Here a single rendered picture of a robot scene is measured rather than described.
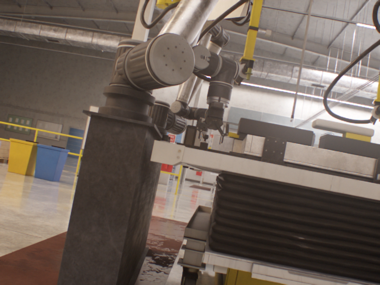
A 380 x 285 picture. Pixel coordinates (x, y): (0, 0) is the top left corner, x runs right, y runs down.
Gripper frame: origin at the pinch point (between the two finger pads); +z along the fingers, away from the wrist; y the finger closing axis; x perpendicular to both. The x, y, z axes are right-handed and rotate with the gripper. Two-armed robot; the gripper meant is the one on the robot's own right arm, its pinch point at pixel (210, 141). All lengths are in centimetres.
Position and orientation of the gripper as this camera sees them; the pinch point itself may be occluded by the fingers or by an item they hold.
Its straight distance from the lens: 175.4
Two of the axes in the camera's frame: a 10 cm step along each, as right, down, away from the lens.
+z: -1.9, 9.8, -0.6
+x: 0.2, -0.6, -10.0
